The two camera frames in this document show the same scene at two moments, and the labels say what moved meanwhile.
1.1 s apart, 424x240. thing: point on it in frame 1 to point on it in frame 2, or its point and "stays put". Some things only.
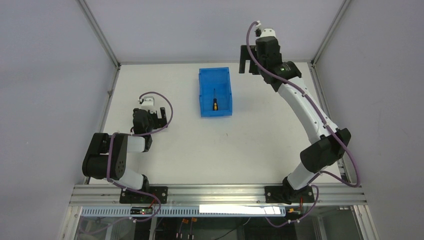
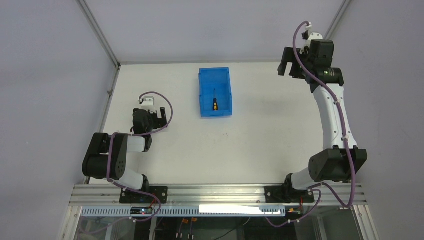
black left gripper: x=158 y=120 stays put
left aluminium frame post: x=104 y=40 stays put
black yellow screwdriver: x=215 y=102 stays put
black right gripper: x=251 y=66 to x=294 y=65
